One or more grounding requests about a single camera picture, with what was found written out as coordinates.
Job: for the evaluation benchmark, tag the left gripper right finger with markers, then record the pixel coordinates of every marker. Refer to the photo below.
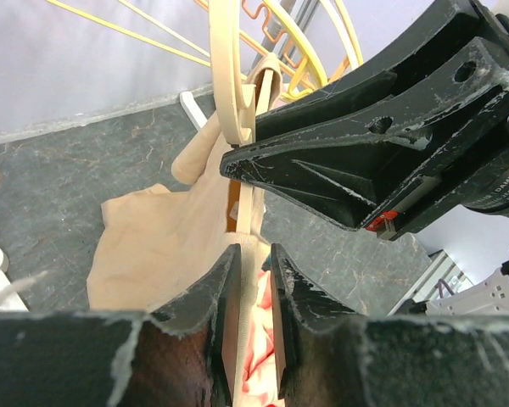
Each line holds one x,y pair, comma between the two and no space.
329,355

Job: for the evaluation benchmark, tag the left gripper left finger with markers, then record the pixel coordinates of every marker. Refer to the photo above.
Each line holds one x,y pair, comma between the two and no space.
183,354

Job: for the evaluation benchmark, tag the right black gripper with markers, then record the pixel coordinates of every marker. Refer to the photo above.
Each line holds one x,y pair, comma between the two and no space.
400,141

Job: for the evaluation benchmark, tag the pink t shirt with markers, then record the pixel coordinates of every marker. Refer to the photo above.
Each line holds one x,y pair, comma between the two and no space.
259,385

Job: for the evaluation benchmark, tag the beige t shirt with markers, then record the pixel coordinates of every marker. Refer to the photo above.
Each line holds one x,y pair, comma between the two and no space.
157,243

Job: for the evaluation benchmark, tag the yellow hanger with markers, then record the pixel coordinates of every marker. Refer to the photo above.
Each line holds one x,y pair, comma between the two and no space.
294,91

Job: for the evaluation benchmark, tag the beige plastic hanger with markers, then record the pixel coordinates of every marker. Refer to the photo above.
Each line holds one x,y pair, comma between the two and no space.
234,98

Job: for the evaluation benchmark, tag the white hanger of grey shirt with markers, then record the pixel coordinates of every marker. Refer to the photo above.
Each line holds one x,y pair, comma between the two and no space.
300,58

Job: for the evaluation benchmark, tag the orange hanger of blue shirt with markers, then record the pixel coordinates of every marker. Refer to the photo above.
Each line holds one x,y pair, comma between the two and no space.
263,50

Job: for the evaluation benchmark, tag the beige hanger of beige shirt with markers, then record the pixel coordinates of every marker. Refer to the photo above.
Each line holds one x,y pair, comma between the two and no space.
248,283

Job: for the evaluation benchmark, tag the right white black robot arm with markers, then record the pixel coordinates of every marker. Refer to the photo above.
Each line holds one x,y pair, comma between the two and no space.
390,148

